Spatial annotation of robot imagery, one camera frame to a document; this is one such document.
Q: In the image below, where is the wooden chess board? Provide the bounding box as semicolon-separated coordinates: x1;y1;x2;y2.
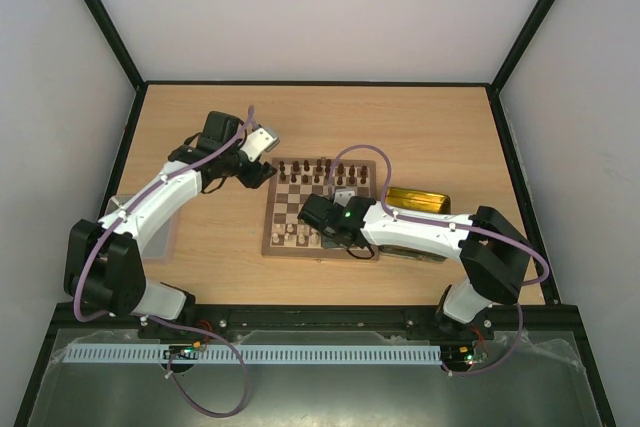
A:
262;157;379;261

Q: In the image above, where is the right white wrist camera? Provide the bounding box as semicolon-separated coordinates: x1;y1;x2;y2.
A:
333;189;356;207

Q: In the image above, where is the grey slotted cable duct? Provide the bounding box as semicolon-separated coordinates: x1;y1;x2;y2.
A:
63;344;441;366

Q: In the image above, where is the clear plastic sheet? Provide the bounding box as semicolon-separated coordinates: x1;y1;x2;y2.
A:
27;327;586;427

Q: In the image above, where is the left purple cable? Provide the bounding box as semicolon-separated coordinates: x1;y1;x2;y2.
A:
73;105;257;418

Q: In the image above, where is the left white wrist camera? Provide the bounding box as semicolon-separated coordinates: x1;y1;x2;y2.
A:
240;127;280;162

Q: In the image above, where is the black aluminium frame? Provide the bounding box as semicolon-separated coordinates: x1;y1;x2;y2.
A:
15;0;615;426

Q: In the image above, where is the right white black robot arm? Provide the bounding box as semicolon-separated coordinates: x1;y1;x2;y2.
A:
298;194;531;339

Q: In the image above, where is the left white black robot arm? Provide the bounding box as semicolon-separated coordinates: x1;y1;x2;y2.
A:
63;111;279;322

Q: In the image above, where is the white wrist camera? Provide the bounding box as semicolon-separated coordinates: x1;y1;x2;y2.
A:
333;189;356;207
240;127;280;162

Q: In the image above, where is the yellow tin tray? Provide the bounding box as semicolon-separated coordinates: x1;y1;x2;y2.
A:
379;187;451;264

